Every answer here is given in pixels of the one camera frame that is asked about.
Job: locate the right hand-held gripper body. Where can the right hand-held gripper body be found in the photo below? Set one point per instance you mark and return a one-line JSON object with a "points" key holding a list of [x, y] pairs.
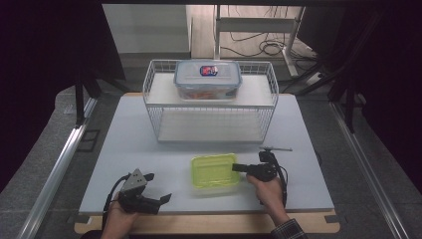
{"points": [[263, 170]]}

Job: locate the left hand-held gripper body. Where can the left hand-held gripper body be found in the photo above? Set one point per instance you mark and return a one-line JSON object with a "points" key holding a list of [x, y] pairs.
{"points": [[134, 199]]}

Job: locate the clear container with green lid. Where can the clear container with green lid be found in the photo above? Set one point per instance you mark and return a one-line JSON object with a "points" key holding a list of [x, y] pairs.
{"points": [[212, 171]]}

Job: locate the person's left hand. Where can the person's left hand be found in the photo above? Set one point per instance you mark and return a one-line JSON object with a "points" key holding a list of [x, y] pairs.
{"points": [[117, 219]]}

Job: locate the person's right hand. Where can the person's right hand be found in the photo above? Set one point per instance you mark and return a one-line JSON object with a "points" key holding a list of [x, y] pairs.
{"points": [[269, 195]]}

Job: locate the clear container with blue lid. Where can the clear container with blue lid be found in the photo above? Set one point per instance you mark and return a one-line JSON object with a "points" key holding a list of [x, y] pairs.
{"points": [[199, 79]]}

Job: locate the black metal stand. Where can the black metal stand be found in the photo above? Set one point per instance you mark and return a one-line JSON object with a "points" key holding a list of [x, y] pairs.
{"points": [[348, 109]]}

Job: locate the white cabinet panel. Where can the white cabinet panel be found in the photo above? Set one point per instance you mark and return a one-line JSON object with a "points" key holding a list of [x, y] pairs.
{"points": [[146, 30]]}

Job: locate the aluminium rail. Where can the aluminium rail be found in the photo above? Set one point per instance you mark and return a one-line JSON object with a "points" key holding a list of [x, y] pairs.
{"points": [[57, 172], [367, 172]]}

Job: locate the white desk frame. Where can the white desk frame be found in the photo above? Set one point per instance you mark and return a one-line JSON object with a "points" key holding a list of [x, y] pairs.
{"points": [[255, 25]]}

